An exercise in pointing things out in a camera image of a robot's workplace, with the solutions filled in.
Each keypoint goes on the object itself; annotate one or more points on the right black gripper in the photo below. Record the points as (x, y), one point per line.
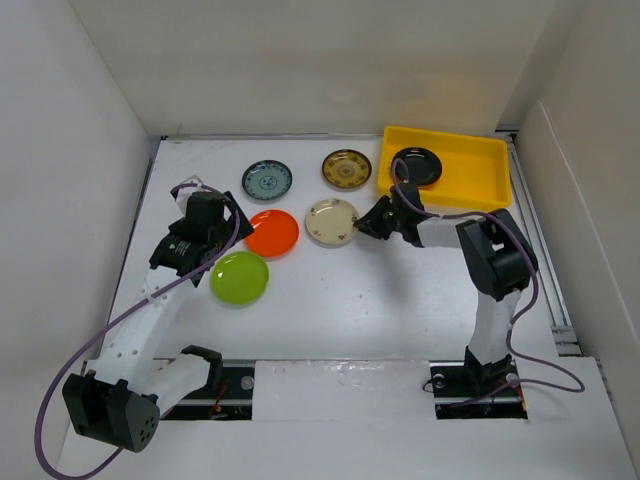
(370, 221)

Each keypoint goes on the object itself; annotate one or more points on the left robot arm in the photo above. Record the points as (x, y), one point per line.
(123, 395)

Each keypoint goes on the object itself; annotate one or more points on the yellow plastic bin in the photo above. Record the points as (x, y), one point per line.
(475, 170)

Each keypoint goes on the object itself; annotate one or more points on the green plate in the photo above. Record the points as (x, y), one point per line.
(239, 278)

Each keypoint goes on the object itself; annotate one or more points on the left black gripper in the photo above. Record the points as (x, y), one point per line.
(244, 228)

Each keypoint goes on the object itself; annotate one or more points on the black plate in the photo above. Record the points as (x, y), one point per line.
(417, 165)

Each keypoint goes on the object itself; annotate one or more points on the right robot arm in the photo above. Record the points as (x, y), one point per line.
(499, 261)

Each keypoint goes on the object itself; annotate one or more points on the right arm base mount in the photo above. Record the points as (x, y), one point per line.
(457, 397)

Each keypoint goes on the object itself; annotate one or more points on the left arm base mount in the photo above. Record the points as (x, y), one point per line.
(232, 401)

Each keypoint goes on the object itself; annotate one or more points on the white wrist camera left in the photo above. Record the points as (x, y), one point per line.
(183, 191)

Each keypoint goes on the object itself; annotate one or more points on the cream floral plate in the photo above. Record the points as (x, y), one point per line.
(330, 222)

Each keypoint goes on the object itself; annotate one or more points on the gold brown patterned plate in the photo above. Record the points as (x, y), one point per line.
(346, 169)

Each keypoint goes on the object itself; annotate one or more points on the blue patterned plate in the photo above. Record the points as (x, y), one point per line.
(267, 180)

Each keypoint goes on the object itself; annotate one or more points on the orange plate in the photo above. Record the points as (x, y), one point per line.
(276, 233)

